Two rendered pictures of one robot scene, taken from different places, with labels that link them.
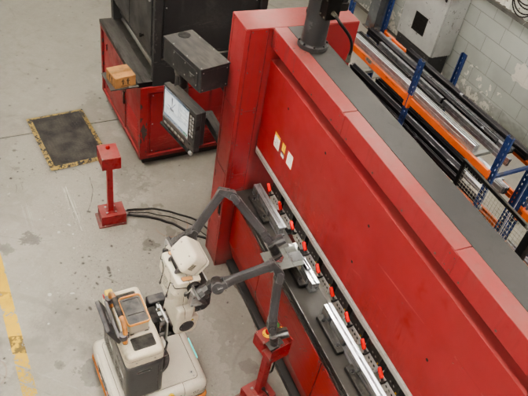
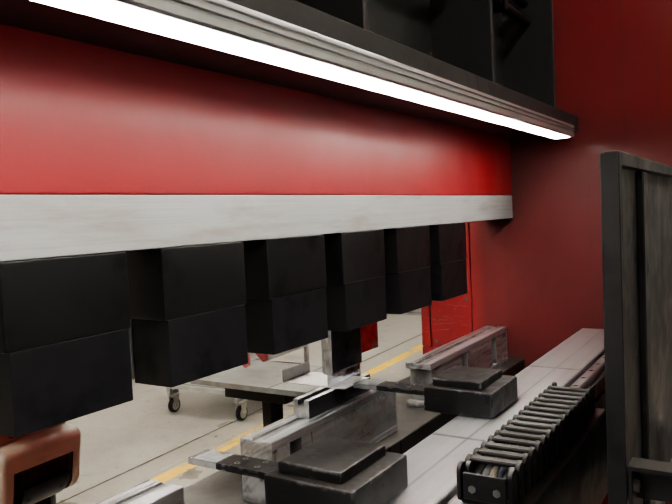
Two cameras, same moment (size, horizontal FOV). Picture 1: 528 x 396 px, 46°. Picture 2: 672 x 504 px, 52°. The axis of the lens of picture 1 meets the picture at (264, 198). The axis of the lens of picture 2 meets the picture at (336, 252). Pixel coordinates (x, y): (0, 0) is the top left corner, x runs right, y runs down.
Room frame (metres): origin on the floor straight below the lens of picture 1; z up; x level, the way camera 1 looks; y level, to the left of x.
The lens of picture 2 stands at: (2.49, -1.41, 1.29)
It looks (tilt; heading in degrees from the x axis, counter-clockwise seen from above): 3 degrees down; 63
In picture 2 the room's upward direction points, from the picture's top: 3 degrees counter-clockwise
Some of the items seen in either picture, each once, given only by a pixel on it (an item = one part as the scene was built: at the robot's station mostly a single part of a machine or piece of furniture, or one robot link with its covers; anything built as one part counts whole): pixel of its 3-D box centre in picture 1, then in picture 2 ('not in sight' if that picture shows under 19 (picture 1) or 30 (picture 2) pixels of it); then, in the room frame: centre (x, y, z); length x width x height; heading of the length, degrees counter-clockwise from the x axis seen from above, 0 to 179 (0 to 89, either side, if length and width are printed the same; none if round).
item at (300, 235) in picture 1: (304, 234); (345, 277); (3.07, -0.32, 1.18); 0.15 x 0.09 x 0.17; 31
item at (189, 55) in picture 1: (192, 98); not in sight; (3.91, 0.67, 1.53); 0.51 x 0.25 x 0.85; 45
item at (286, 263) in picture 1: (282, 258); (275, 376); (2.97, -0.21, 1.00); 0.26 x 0.18 x 0.01; 121
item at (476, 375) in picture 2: not in sight; (427, 385); (3.12, -0.48, 1.01); 0.26 x 0.12 x 0.05; 121
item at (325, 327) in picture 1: (329, 334); not in sight; (2.50, -0.59, 0.89); 0.30 x 0.05 x 0.03; 31
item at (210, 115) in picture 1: (205, 129); not in sight; (4.02, 0.56, 1.18); 0.40 x 0.24 x 0.07; 31
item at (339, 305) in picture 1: (345, 301); (48, 335); (2.55, -0.62, 1.18); 0.15 x 0.09 x 0.17; 31
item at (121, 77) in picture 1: (119, 75); not in sight; (4.75, 1.49, 1.04); 0.30 x 0.26 x 0.12; 34
